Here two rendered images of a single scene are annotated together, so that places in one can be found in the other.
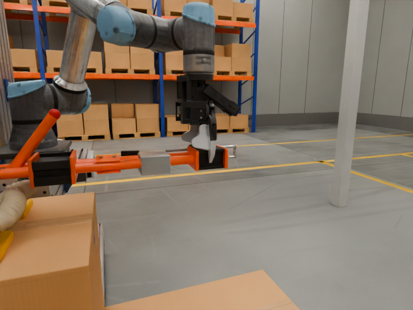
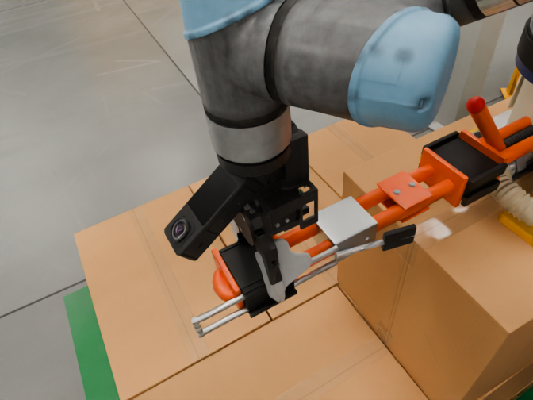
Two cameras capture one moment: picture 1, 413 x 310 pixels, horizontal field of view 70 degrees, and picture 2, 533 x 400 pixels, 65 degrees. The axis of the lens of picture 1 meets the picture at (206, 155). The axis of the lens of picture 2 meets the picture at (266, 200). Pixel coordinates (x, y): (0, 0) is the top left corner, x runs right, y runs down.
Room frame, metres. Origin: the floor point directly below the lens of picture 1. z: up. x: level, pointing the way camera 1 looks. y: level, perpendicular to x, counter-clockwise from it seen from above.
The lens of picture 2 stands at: (1.05, 0.01, 1.52)
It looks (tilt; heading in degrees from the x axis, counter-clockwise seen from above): 46 degrees down; 177
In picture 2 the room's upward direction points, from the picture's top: 7 degrees counter-clockwise
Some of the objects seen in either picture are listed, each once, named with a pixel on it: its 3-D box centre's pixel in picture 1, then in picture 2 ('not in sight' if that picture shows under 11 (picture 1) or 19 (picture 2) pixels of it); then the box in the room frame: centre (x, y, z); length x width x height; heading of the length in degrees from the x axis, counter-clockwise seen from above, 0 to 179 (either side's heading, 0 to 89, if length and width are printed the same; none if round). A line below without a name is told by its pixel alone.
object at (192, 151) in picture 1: (207, 157); (254, 266); (0.73, 0.00, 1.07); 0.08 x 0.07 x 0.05; 110
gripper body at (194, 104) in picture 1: (195, 99); (265, 184); (0.73, 0.03, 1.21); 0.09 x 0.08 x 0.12; 110
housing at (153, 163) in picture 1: (153, 162); (343, 228); (0.69, 0.13, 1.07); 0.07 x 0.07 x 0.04; 20
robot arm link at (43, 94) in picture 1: (30, 99); not in sight; (1.05, 0.62, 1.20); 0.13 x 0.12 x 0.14; 142
